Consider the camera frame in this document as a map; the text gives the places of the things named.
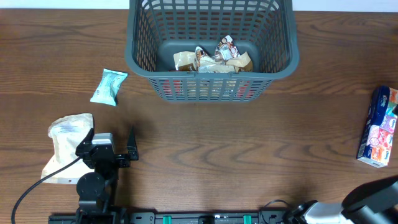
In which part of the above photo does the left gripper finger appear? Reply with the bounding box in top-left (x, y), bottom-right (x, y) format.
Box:
top-left (75, 128), bottom-right (95, 157)
top-left (127, 128), bottom-right (139, 161)

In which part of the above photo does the beige pouch white label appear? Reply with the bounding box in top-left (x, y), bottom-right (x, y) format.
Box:
top-left (41, 113), bottom-right (94, 184)

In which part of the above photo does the grey plastic basket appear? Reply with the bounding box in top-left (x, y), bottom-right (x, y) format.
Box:
top-left (125, 0), bottom-right (299, 102)

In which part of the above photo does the teal snack packet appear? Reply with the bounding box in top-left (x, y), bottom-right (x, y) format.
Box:
top-left (90, 68), bottom-right (128, 106)

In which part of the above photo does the orange cracker sleeve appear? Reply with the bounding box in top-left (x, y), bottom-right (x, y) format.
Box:
top-left (157, 79), bottom-right (255, 101)

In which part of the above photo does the brown white snack pouch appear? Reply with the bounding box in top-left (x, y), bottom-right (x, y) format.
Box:
top-left (195, 47), bottom-right (253, 73)

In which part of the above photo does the kleenex tissue multipack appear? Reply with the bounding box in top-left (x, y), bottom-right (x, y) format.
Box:
top-left (356, 86), bottom-right (397, 168)

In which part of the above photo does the cookie pouch brown white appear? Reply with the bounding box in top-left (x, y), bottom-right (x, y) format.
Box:
top-left (174, 35), bottom-right (239, 72)

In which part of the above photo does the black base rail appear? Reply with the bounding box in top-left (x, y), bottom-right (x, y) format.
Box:
top-left (47, 211), bottom-right (288, 224)

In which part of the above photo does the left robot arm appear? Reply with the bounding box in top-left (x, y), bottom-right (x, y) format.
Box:
top-left (75, 128), bottom-right (139, 223)

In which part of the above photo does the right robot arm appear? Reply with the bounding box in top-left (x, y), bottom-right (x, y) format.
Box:
top-left (284, 175), bottom-right (397, 224)

